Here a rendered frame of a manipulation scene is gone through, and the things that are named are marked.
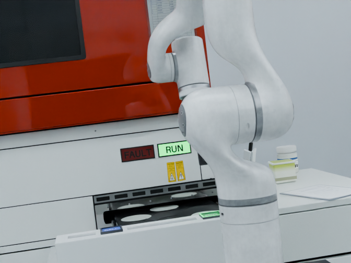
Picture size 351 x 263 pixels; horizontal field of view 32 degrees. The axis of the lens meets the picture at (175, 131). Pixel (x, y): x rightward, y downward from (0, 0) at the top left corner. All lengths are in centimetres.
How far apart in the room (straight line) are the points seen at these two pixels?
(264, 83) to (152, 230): 51
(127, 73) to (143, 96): 9
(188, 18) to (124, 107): 65
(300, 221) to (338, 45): 244
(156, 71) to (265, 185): 49
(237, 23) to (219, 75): 249
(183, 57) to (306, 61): 233
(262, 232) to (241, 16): 43
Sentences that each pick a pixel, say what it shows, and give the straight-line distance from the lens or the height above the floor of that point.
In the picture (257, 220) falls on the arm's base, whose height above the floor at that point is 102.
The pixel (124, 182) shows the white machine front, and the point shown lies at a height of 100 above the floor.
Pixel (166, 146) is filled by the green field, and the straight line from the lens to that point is 213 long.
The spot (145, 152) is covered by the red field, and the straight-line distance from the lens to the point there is 212.
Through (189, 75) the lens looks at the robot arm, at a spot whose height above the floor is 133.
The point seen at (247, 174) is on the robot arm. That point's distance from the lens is 119.
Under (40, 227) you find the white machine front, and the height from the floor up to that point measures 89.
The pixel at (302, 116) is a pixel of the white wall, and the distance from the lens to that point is 384.
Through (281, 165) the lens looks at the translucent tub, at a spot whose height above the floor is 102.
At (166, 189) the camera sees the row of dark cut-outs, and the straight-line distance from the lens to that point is 215.
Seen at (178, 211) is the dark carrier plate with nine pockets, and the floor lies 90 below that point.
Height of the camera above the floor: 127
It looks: 3 degrees down
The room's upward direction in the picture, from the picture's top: 7 degrees counter-clockwise
